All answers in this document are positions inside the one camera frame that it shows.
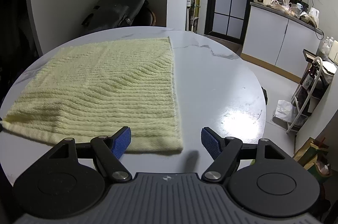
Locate yellow knitted towel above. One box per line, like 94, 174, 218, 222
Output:
1, 37, 183, 154

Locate black slipper far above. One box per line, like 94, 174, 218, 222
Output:
261, 87, 268, 106

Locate white plastic bag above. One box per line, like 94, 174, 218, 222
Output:
272, 100, 298, 125

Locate white metal rack cart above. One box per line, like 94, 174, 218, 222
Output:
286, 49, 337, 134

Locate white kitchen cabinet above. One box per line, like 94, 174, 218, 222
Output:
241, 2, 324, 83

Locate wooden chair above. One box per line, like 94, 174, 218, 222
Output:
150, 11, 156, 26

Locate black bag on chair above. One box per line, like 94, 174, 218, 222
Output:
80, 0, 152, 36

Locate white electric kettle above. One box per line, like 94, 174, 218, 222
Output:
308, 7, 320, 24

